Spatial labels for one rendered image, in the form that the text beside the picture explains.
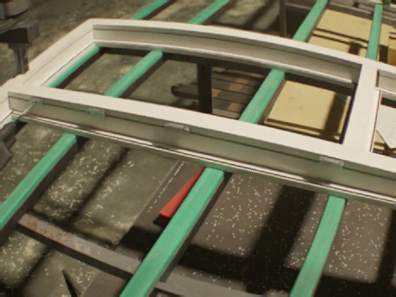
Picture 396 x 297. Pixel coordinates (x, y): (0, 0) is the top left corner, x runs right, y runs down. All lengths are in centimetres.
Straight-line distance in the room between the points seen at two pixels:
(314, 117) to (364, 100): 49
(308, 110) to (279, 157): 66
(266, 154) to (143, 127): 24
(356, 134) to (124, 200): 145
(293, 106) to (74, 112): 74
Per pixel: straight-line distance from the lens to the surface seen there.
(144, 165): 243
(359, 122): 102
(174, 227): 87
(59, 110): 115
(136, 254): 121
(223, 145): 97
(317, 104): 163
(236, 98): 223
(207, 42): 138
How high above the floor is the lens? 148
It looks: 37 degrees down
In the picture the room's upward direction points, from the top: 2 degrees counter-clockwise
